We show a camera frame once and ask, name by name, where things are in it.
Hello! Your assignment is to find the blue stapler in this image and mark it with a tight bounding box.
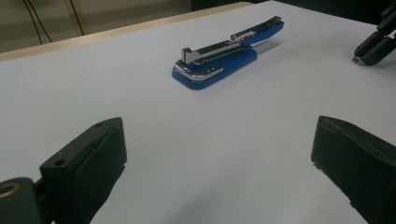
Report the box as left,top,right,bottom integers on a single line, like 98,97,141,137
171,16,285,91

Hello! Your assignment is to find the black hanging cable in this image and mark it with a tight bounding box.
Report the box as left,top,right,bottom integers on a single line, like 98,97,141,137
27,0,53,43
21,0,43,45

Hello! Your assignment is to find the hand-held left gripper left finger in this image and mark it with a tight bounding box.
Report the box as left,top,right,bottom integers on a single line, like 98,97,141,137
39,117,128,224

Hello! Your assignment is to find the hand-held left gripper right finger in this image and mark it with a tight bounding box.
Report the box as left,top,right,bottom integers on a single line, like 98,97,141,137
310,115,396,224

